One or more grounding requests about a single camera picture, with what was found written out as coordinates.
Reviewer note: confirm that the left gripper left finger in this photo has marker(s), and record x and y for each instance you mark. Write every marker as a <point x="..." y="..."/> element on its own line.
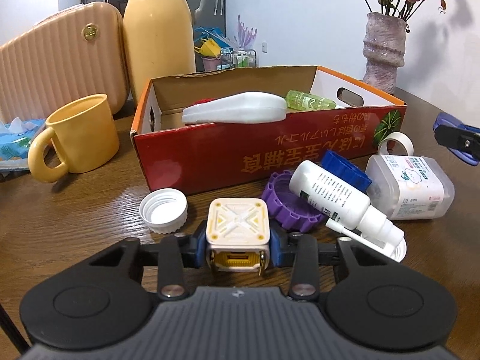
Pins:
<point x="175" y="253"/>

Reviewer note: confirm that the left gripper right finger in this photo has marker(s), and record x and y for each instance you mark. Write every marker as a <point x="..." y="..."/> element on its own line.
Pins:
<point x="300" y="252"/>

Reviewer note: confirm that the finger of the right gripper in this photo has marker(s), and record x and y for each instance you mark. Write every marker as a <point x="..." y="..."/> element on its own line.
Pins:
<point x="461" y="139"/>

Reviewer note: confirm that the purple bottle cap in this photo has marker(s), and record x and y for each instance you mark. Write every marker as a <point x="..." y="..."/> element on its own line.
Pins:
<point x="290" y="211"/>

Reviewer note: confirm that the white bottle cap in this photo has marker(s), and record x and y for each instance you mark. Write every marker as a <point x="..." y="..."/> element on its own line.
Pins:
<point x="164" y="211"/>

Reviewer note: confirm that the white round tape disc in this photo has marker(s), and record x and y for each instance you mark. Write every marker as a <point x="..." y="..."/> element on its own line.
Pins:
<point x="398" y="138"/>

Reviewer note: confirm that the white yellow square gadget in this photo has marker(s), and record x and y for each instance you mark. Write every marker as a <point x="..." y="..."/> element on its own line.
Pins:
<point x="238" y="235"/>

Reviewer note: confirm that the white spray bottle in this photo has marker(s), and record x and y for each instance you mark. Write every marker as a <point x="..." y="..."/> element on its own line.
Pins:
<point x="342" y="203"/>

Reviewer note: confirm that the white square plastic bottle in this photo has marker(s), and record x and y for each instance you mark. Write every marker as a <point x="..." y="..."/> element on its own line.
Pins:
<point x="409" y="187"/>

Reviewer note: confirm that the blue bottle cap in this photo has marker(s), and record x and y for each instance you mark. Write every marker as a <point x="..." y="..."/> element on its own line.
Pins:
<point x="345" y="170"/>

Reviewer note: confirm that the green spray bottle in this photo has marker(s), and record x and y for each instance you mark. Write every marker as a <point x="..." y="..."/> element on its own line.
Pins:
<point x="300" y="101"/>

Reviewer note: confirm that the red white lint brush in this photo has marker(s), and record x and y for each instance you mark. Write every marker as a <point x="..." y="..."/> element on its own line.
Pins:
<point x="246" y="108"/>

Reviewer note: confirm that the red cardboard box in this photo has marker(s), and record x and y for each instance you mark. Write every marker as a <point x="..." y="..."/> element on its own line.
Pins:
<point x="200" y="157"/>

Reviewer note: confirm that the pink textured vase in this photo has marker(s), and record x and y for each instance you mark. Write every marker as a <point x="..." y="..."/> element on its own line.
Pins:
<point x="384" y="49"/>

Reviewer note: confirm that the yellow mug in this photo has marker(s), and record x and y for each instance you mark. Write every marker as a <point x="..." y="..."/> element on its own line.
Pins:
<point x="78" y="138"/>

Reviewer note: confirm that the blue tissue pack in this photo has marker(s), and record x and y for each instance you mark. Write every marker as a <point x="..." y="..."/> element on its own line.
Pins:
<point x="15" y="140"/>

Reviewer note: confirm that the yellow thermos jug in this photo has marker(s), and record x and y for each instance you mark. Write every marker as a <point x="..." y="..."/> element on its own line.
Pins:
<point x="158" y="40"/>

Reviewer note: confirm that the peach ribbed suitcase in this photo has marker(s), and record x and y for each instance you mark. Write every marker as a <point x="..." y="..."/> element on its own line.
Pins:
<point x="73" y="54"/>

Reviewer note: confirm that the wire storage cart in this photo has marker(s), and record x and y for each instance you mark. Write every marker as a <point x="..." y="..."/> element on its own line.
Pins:
<point x="238" y="58"/>

